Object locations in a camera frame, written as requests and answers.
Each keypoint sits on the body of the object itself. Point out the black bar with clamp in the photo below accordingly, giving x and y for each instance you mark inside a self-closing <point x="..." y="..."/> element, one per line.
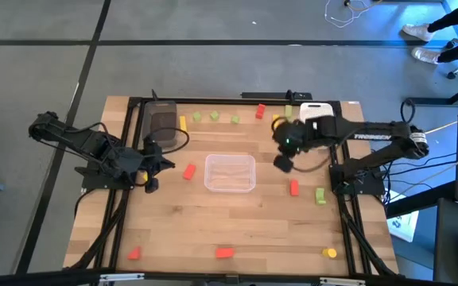
<point x="268" y="95"/>

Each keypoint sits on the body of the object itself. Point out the black aluminium table frame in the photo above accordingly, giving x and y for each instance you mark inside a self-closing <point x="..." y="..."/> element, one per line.
<point x="213" y="101"/>

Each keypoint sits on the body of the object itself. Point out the black desk foot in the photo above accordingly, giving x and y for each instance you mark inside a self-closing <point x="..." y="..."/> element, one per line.
<point x="431" y="101"/>
<point x="420" y="202"/>

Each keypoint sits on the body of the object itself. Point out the person's white shoe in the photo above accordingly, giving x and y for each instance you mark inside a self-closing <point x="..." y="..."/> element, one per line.
<point x="425" y="55"/>
<point x="418" y="32"/>

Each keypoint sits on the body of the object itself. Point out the yellow cylinder block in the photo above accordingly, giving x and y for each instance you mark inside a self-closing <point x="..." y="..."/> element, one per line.
<point x="330" y="253"/>

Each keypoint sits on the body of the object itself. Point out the dark desk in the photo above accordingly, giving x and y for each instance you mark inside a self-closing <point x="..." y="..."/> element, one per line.
<point x="447" y="246"/>

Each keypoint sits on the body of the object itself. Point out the silver frame bracket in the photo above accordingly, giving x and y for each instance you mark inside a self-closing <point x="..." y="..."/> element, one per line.
<point x="342" y="281"/>
<point x="121" y="277"/>

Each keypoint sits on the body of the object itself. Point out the clear plastic bin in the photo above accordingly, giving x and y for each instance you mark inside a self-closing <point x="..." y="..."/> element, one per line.
<point x="229" y="175"/>

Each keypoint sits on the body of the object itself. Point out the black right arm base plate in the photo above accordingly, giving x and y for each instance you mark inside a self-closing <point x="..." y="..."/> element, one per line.
<point x="374" y="190"/>

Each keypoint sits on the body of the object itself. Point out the green arch block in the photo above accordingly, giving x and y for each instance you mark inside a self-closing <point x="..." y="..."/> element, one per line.
<point x="319" y="194"/>

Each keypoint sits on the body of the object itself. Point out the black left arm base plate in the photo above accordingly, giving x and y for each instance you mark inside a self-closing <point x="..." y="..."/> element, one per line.
<point x="94" y="184"/>

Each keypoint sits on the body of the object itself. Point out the green rectangular block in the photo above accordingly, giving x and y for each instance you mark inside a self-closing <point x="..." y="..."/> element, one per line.
<point x="288" y="110"/>

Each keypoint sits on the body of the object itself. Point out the white printed paper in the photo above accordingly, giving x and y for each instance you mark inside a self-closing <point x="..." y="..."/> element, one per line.
<point x="404" y="226"/>

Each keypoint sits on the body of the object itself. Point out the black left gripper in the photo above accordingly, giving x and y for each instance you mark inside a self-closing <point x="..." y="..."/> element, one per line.
<point x="151" y="157"/>

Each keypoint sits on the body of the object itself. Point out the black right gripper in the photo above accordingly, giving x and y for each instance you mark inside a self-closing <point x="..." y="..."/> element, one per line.
<point x="292" y="137"/>

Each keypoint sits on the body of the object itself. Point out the table-level camera mount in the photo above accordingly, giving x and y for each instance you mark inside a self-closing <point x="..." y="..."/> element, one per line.
<point x="232" y="279"/>

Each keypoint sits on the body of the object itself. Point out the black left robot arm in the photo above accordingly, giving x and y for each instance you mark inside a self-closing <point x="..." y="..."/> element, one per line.
<point x="94" y="145"/>

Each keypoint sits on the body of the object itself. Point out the white plastic bin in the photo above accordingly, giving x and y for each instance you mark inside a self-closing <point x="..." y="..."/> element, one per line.
<point x="316" y="109"/>

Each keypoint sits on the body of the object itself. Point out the smoky grey plastic bin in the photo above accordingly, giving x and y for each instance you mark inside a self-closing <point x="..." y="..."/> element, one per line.
<point x="161" y="119"/>

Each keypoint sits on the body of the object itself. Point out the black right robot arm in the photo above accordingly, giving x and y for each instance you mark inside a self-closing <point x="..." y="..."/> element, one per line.
<point x="372" y="131"/>

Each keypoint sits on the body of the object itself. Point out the red triangular block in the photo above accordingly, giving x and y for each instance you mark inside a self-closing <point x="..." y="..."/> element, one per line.
<point x="136" y="255"/>

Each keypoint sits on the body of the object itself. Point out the long yellow block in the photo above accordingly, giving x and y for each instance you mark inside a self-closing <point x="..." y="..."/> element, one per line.
<point x="183" y="123"/>

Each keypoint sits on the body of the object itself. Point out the short yellow block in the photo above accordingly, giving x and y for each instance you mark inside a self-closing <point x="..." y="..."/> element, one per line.
<point x="276" y="118"/>

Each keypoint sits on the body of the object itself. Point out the wide red rectangular block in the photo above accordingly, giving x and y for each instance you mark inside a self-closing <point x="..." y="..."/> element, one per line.
<point x="224" y="253"/>

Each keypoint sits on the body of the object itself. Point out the green cube block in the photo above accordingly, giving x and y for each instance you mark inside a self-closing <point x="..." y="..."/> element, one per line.
<point x="235" y="119"/>
<point x="196" y="117"/>
<point x="214" y="115"/>

